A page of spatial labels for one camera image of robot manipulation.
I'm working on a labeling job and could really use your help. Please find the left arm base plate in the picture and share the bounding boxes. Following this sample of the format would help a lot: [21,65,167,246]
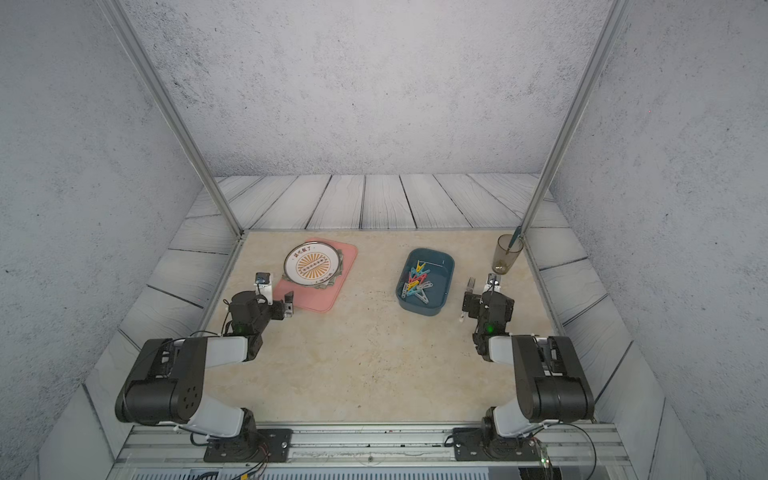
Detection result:
[203,428,293,464]

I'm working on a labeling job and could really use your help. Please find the left aluminium frame post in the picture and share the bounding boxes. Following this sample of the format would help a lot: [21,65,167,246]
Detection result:
[98,0,244,239]

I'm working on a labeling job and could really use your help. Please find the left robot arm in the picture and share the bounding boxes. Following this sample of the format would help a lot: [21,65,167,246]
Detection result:
[115,290,294,440]

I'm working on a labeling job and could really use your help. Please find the teal storage box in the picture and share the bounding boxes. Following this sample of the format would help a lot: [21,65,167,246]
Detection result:
[395,248,455,317]

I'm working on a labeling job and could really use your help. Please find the teal straw in glass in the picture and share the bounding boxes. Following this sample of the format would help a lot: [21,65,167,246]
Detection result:
[506,225,522,251]

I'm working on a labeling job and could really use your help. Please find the aluminium frame post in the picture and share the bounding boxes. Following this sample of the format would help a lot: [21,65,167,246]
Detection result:
[520,0,631,236]
[98,0,244,239]

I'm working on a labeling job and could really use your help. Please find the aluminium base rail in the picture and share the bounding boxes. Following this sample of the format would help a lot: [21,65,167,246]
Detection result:
[108,422,651,479]

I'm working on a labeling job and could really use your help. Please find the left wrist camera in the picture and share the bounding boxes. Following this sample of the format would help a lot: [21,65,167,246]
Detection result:
[254,272,273,305]

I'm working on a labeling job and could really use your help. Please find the white plate orange sunburst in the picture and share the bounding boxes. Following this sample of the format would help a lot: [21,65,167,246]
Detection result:
[283,241,335,288]

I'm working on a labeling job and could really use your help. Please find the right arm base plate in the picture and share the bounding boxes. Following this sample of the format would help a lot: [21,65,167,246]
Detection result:
[445,427,540,463]

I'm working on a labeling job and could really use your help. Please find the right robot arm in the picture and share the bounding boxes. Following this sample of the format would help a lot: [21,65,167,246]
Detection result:
[462,273,595,444]

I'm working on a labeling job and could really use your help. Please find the olive drinking glass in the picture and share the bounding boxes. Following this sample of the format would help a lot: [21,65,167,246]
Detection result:
[492,234,523,275]

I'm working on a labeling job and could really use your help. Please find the red clothespin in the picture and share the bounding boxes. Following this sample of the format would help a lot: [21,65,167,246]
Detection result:
[402,268,428,296]

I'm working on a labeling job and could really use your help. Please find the right aluminium frame post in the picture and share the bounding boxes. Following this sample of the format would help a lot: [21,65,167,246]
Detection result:
[520,0,631,236]

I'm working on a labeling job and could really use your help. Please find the pink plastic tray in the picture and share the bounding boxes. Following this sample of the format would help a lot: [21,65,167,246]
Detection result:
[273,238,358,313]

